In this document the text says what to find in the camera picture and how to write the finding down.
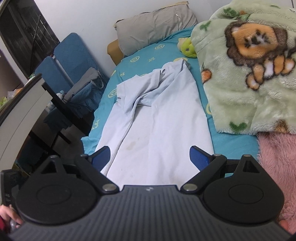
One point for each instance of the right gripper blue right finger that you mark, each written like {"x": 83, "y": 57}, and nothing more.
{"x": 200, "y": 158}

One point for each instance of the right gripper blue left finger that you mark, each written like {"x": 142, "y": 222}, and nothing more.
{"x": 100, "y": 158}

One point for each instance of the white t-shirt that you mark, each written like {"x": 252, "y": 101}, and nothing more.
{"x": 154, "y": 122}

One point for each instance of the person's left hand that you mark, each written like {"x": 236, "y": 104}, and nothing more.
{"x": 8, "y": 214}

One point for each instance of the person's right hand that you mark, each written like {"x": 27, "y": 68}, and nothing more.
{"x": 283, "y": 224}

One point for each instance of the white dining table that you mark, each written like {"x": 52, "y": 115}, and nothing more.
{"x": 19, "y": 115}

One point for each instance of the pink fluffy blanket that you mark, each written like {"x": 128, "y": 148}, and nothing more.
{"x": 277, "y": 157}

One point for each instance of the grey folded cloth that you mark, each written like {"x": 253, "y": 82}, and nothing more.
{"x": 90, "y": 75}

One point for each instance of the mustard yellow headboard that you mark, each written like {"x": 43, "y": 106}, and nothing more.
{"x": 115, "y": 52}

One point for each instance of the near blue covered chair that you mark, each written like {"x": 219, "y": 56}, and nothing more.
{"x": 75, "y": 59}

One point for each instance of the teal patterned bed sheet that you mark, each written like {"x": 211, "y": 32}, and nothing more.
{"x": 143, "y": 62}

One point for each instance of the green plush toy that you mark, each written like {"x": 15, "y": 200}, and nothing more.
{"x": 186, "y": 47}

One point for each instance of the green lion fleece blanket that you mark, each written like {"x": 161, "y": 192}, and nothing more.
{"x": 246, "y": 53}

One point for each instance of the grey pillow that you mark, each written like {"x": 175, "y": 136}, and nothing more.
{"x": 148, "y": 28}

